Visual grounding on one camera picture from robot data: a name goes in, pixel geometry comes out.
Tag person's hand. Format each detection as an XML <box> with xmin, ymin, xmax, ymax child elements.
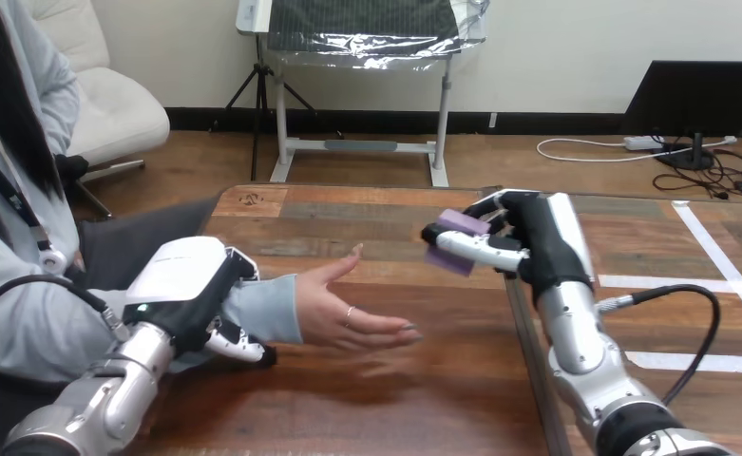
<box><xmin>294</xmin><ymin>243</ymin><xmax>424</xmax><ymax>352</ymax></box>

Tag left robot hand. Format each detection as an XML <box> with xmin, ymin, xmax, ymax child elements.
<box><xmin>122</xmin><ymin>236</ymin><xmax>278</xmax><ymax>371</ymax></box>

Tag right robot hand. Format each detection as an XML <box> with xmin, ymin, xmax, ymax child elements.
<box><xmin>420</xmin><ymin>189</ymin><xmax>597</xmax><ymax>307</ymax></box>

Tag purple block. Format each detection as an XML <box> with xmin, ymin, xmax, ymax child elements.
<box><xmin>424</xmin><ymin>208</ymin><xmax>492</xmax><ymax>277</ymax></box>

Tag person's forearm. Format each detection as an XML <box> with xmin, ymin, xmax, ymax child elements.
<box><xmin>86</xmin><ymin>275</ymin><xmax>304</xmax><ymax>373</ymax></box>

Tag person's body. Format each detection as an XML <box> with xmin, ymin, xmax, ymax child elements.
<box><xmin>0</xmin><ymin>0</ymin><xmax>224</xmax><ymax>456</ymax></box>

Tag white power strip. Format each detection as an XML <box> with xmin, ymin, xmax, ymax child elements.
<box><xmin>623</xmin><ymin>135</ymin><xmax>664</xmax><ymax>152</ymax></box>

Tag white desk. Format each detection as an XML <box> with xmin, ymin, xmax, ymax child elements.
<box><xmin>236</xmin><ymin>0</ymin><xmax>453</xmax><ymax>189</ymax></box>

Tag black tripod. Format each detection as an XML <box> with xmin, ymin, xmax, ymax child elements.
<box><xmin>209</xmin><ymin>34</ymin><xmax>345</xmax><ymax>182</ymax></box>

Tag white cushioned chair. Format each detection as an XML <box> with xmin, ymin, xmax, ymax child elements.
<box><xmin>21</xmin><ymin>0</ymin><xmax>172</xmax><ymax>219</ymax></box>

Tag dark screen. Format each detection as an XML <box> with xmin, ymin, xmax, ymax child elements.
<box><xmin>621</xmin><ymin>60</ymin><xmax>742</xmax><ymax>171</ymax></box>

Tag foil sheet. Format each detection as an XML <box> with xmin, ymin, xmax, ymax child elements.
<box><xmin>263</xmin><ymin>0</ymin><xmax>491</xmax><ymax>70</ymax></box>

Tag tangle of cables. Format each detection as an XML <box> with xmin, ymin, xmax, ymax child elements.
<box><xmin>536</xmin><ymin>134</ymin><xmax>742</xmax><ymax>202</ymax></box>

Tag black cable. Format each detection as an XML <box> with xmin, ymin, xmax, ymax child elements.
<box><xmin>0</xmin><ymin>275</ymin><xmax>133</xmax><ymax>454</ymax></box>
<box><xmin>596</xmin><ymin>284</ymin><xmax>722</xmax><ymax>408</ymax></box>

